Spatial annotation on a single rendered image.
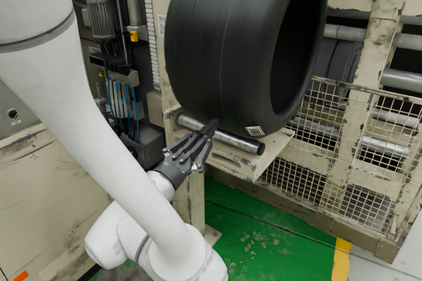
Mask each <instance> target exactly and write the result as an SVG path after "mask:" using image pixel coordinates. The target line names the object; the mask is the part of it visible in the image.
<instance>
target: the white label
mask: <svg viewBox="0 0 422 281"><path fill-rule="evenodd" d="M246 130H247V131H248V133H249V134H250V135H264V133H263V131H262V130H261V128H260V126H259V127H246Z"/></svg>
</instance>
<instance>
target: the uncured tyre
mask: <svg viewBox="0 0 422 281"><path fill-rule="evenodd" d="M327 8H328V0H170V3H169V6H168V11H167V14H166V21H165V32H164V54H165V64H166V70H167V73H168V78H169V81H170V85H171V89H172V91H173V93H174V95H175V97H176V99H177V101H178V103H179V104H180V105H181V107H182V108H183V109H184V110H185V111H186V112H188V113H189V114H190V115H191V116H192V117H194V118H195V119H197V120H199V121H201V122H203V123H206V124H208V123H209V122H210V121H211V120H212V119H213V118H214V117H215V118H217V119H218V120H219V125H220V126H219V127H218V128H220V129H223V130H226V131H228V132H231V133H233V134H237V135H239V136H242V137H245V138H251V139H261V138H264V137H266V136H268V135H270V134H273V133H275V132H277V131H279V130H280V129H282V128H283V127H284V126H285V125H286V124H287V123H288V122H289V121H290V119H291V118H292V116H293V115H294V114H295V112H296V110H297V108H298V107H299V105H300V103H301V101H302V99H303V97H304V95H305V93H306V90H307V88H308V86H309V83H310V80H311V77H312V75H313V72H314V69H315V65H316V63H317V59H318V55H319V52H320V48H321V44H322V39H323V34H324V30H325V23H326V18H327ZM259 126H260V128H261V130H262V131H263V133H264V135H250V134H249V133H248V131H247V130H246V127H259Z"/></svg>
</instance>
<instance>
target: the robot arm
mask: <svg viewBox="0 0 422 281"><path fill-rule="evenodd" d="M0 80H1V81H2V82H3V83H4V84H5V85H6V86H7V87H8V88H9V89H11V90H12V91H13V92H14V93H15V94H16V95H17V96H18V97H19V98H20V99H21V100H22V101H23V102H24V103H25V104H26V105H27V106H28V108H29V109H30V110H31V111H32V112H33V113H34V114H35V115H36V116H37V117H38V118H39V119H40V120H41V121H42V122H43V124H44V125H45V126H46V127H47V129H48V130H49V131H50V132H51V133H52V134H53V135H54V136H55V137H56V138H57V140H58V141H59V142H60V143H61V144H62V146H63V147H64V148H66V150H67V151H68V152H69V153H70V154H71V155H72V156H73V157H74V158H75V160H76V161H77V162H78V163H79V164H80V165H81V166H82V167H83V168H84V169H85V170H86V171H87V172H88V173H89V174H90V175H91V176H92V177H93V178H94V179H95V180H96V181H97V182H98V183H99V184H100V185H101V186H102V187H103V188H104V190H105V191H106V192H107V193H108V194H109V195H110V196H111V197H112V198H113V199H114V201H113V202H112V203H111V204H110V205H109V206H108V207H107V209H106V210H105V211H104V212H103V213H102V214H101V215H100V217H99V218H98V219H97V221H96V222H95V223H94V225H93V226H92V228H91V229H90V231H89V232H88V233H87V236H86V237H85V240H84V245H85V250H86V252H87V253H88V255H89V257H90V258H91V259H93V261H95V262H96V263H97V264H99V265H100V266H101V267H103V268H104V269H106V270H108V269H112V268H114V267H117V266H119V265H121V264H123V263H124V262H125V261H126V260H127V259H128V258H129V259H130V260H132V261H134V262H136V263H137V264H138V265H139V266H140V267H142V268H143V269H144V271H145V272H146V273H147V274H148V275H149V276H150V277H151V278H152V279H153V280H154V281H227V280H228V275H227V267H226V266H225V263H224V262H223V260H222V259H221V257H220V256H219V254H218V253H217V252H216V251H215V250H213V249H212V247H211V245H210V244H209V243H208V242H207V241H206V240H205V238H204V237H203V236H202V235H201V233H200V232H199V231H198V230H197V229H196V228H195V227H193V226H192V225H189V224H186V223H184V222H183V220H182V219H181V218H180V216H179V215H178V213H177V212H176V211H175V209H174V208H173V207H172V205H171V204H170V202H171V200H172V199H173V198H174V197H175V194H176V193H175V191H176V190H177V189H178V188H179V186H180V185H181V184H182V183H183V182H184V180H185V178H186V177H187V176H188V175H190V174H191V173H192V172H195V171H198V173H200V174H201V173H203V165H204V164H205V161H206V160H207V158H208V155H209V154H210V151H211V149H212V147H213V144H212V140H211V138H212V137H213V136H214V135H215V131H216V130H217V129H218V127H219V126H220V125H219V120H218V119H217V118H215V117H214V118H213V119H212V120H211V121H210V122H209V123H208V124H207V125H206V126H203V127H202V128H201V129H200V130H196V131H195V132H196V133H193V132H189V133H188V134H186V135H185V136H183V137H182V138H181V139H179V140H178V141H176V142H175V143H174V144H172V145H171V146H169V147H166V148H164V149H163V150H162V151H163V154H164V156H165V158H164V161H161V162H160V163H159V164H158V165H157V166H156V167H155V168H154V169H153V170H152V171H147V172H145V171H144V170H143V168H142V167H141V166H140V165H139V163H138V162H137V160H135V158H134V157H133V155H132V154H131V153H130V152H129V151H128V149H127V148H126V146H125V145H124V144H123V143H122V142H121V140H120V139H119V138H118V136H117V135H116V134H115V132H114V131H113V130H112V128H111V127H110V125H109V124H108V123H107V121H106V120H105V118H104V117H103V115H102V114H101V112H100V110H99V109H98V107H97V105H96V103H95V101H94V99H93V96H92V94H91V91H90V88H89V84H88V81H87V77H86V73H85V67H84V61H83V57H82V51H81V47H80V38H79V33H78V25H77V17H76V14H75V10H74V7H73V3H72V0H0ZM199 154H200V155H199ZM198 155H199V157H198V159H197V162H195V164H194V166H193V162H194V161H195V158H196V157H197V156H198Z"/></svg>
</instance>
